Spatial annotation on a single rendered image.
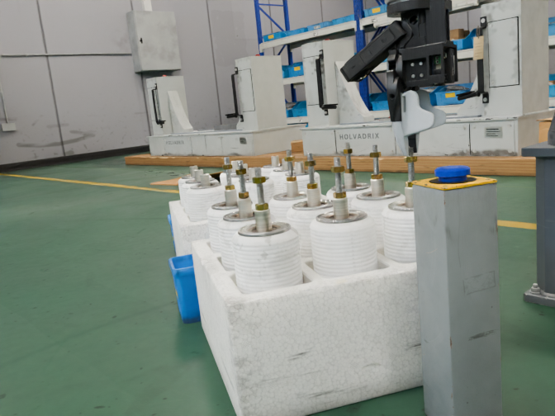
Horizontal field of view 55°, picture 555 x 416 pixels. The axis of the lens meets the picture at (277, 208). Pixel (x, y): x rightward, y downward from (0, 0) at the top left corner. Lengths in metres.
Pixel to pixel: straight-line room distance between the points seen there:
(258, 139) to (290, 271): 3.31
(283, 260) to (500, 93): 2.22
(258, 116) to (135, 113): 3.70
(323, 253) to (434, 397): 0.24
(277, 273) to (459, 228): 0.25
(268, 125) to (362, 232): 3.37
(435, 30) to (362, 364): 0.47
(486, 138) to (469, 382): 2.18
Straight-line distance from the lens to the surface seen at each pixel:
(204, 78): 8.14
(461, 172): 0.65
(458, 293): 0.66
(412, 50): 0.79
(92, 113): 7.28
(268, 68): 4.14
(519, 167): 2.68
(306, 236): 0.87
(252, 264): 0.73
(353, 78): 0.84
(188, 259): 1.21
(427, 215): 0.66
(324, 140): 3.45
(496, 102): 2.85
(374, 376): 0.81
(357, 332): 0.77
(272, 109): 4.13
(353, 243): 0.76
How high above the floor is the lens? 0.42
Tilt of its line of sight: 11 degrees down
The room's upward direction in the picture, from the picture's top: 6 degrees counter-clockwise
